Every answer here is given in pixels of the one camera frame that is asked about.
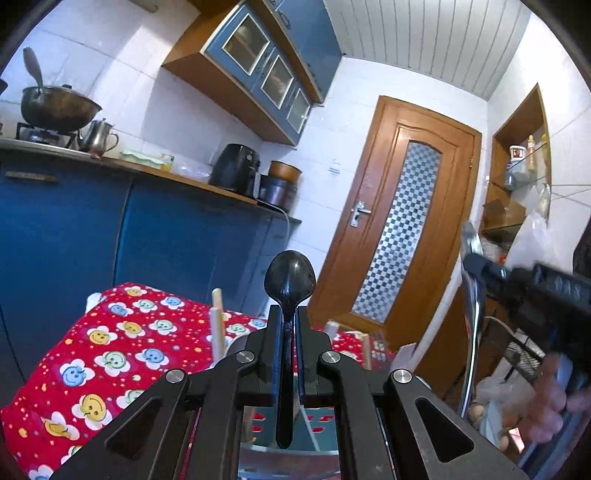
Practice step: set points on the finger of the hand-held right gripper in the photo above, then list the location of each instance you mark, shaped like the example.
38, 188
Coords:
487, 272

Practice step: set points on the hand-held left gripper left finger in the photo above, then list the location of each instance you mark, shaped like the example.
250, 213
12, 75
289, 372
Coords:
272, 355

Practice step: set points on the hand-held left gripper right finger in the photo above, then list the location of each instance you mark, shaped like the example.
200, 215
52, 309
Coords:
304, 355

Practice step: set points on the metal spoon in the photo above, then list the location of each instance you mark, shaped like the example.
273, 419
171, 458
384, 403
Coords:
472, 323

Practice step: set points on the black plastic spoon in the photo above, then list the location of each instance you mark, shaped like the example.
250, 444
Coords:
291, 277

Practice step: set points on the person's right hand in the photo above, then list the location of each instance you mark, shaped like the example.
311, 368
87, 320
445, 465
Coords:
549, 401

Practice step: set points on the white plastic bag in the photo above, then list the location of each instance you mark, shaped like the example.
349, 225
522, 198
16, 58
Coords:
540, 230

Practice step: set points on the wooden door with checkered glass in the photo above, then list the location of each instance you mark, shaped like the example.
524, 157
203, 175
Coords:
401, 221

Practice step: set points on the bag of eggs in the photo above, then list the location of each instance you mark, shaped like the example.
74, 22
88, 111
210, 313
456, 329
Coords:
489, 410

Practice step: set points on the dark cooking pot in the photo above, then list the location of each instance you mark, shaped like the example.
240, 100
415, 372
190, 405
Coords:
277, 191

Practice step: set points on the red smiley flower blanket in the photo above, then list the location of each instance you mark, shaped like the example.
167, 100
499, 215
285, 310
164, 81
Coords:
92, 350

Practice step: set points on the brown pot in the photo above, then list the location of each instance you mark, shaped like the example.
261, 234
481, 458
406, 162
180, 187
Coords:
285, 170

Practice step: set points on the black air fryer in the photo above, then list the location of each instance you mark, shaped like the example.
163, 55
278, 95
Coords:
233, 168

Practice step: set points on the blue kitchen base cabinet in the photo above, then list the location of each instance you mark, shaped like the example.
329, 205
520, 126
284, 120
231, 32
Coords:
115, 230

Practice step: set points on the small glass jar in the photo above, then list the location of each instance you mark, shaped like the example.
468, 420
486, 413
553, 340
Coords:
167, 162

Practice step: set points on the green cloth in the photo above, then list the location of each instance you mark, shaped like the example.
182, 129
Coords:
138, 156

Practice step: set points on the steel kettle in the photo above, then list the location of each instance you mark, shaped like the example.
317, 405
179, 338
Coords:
97, 138

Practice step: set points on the gas stove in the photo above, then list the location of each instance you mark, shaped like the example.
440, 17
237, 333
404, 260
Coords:
44, 135

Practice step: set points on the metal wok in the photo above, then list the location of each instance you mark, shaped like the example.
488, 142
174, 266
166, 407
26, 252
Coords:
60, 108

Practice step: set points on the metal ladle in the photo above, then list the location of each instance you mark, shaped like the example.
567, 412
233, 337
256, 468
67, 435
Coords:
33, 67

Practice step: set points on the wooden wall shelf niche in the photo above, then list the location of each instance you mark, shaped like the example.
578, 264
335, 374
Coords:
517, 184

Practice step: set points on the white wall switch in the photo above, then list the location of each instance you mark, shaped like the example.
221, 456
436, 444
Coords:
335, 167

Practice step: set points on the blue wall cabinet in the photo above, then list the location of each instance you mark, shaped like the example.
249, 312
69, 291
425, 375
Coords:
258, 69

